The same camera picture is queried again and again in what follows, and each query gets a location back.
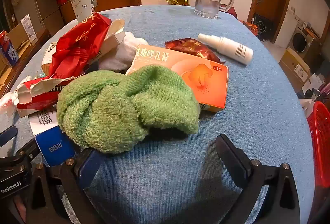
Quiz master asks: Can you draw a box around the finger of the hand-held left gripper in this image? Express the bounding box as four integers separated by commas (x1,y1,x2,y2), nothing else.
0,125,19,147
15,137,42,163

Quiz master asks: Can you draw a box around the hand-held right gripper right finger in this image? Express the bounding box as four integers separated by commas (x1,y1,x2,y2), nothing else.
215,133,302,224

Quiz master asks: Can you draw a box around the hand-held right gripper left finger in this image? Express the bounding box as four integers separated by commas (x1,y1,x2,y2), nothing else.
26,148,105,224

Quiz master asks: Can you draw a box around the torn red carton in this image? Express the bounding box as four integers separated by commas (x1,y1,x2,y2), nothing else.
14,75,85,117

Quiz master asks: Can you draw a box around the green towel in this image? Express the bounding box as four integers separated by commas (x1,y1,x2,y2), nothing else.
56,65,201,154

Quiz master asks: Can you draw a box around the orange medicine box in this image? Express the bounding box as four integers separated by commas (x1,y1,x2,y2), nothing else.
125,44,229,113

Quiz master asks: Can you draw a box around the red plastic basket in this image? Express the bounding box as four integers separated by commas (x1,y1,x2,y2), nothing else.
307,101,330,187

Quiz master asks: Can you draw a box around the blue white box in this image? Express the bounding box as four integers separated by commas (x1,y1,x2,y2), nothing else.
28,109,78,168

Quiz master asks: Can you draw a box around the crumpled white tissue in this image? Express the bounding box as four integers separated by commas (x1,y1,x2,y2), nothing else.
0,91,20,113

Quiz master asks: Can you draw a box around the blue tablecloth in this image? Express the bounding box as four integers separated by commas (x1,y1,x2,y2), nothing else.
0,5,316,224

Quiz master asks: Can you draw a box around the blue red can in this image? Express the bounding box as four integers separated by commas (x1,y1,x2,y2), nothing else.
0,30,19,68

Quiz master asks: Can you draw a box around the cardboard box with white label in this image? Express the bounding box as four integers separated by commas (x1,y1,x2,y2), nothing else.
8,14,39,50

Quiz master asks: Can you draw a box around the large cardboard box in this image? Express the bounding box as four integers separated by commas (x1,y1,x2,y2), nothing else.
279,47,311,92

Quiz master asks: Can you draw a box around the white spray bottle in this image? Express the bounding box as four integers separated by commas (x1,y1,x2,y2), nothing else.
197,33,254,66

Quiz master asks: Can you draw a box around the red snack wrapper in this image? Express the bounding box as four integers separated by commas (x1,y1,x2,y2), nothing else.
164,38,227,65

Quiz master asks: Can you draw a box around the red plastic bag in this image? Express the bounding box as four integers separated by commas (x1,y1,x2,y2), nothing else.
48,12,112,79

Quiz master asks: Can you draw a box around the grey washing machine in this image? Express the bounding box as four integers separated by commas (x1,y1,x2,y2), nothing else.
287,23,321,54

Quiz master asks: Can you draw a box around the grey refrigerator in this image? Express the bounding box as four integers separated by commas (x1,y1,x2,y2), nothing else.
10,0,65,37

